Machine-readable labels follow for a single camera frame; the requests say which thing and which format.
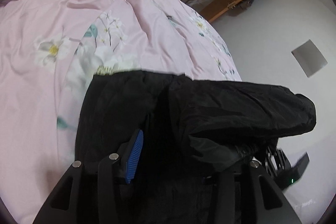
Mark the black puffer jacket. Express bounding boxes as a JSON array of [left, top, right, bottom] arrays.
[[75, 71, 316, 223]]

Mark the pink floral duvet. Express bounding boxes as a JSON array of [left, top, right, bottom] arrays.
[[1, 0, 240, 223]]

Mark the grey wall panel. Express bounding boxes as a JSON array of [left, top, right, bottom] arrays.
[[291, 40, 328, 78]]

